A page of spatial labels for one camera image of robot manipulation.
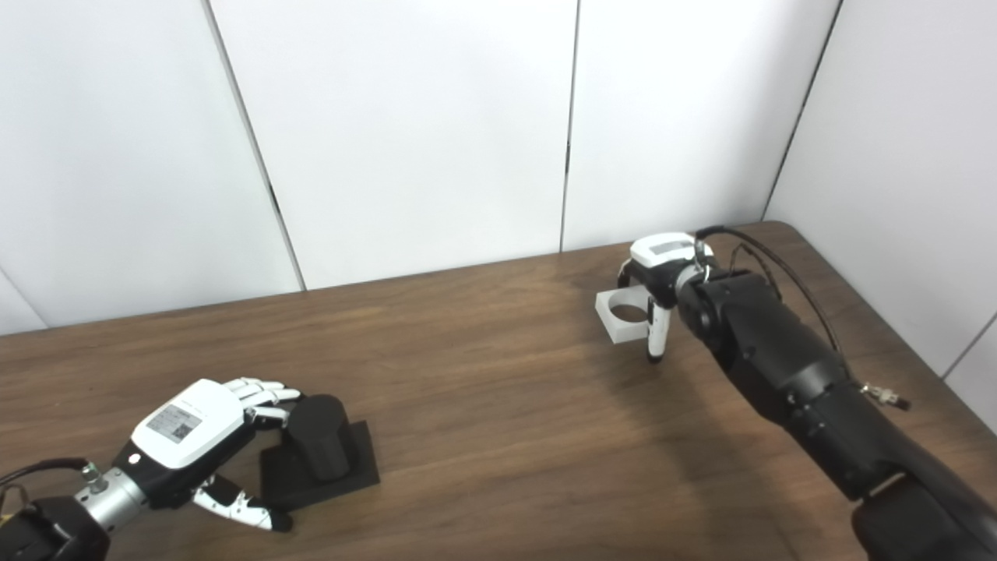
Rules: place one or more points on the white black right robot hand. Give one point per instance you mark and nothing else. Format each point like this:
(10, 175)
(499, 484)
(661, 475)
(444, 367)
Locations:
(662, 253)

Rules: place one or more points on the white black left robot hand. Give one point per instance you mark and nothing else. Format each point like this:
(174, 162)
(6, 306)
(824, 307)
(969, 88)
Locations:
(187, 428)

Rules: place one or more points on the white square piece with hole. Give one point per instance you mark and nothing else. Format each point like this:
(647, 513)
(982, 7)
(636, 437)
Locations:
(627, 333)

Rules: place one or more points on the black peg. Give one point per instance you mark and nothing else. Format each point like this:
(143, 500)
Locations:
(319, 436)

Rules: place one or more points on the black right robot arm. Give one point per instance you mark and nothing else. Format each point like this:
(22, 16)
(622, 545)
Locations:
(779, 358)

